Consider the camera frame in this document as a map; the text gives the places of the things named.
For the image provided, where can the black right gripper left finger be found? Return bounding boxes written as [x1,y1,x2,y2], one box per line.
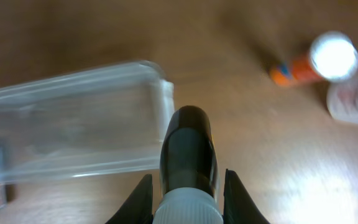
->
[106,174,154,224]

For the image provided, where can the white calamine lotion bottle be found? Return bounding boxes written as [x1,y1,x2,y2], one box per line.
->
[326,76,358,124]

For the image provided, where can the orange bottle white cap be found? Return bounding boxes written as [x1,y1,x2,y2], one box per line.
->
[269,31,358,86]

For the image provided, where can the clear plastic container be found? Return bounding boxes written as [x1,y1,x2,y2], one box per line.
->
[0,61,174,184]

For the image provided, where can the dark bottle white cap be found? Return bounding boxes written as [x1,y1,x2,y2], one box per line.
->
[154,106,223,224]

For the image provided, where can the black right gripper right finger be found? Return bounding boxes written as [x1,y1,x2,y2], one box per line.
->
[223,169,270,224]

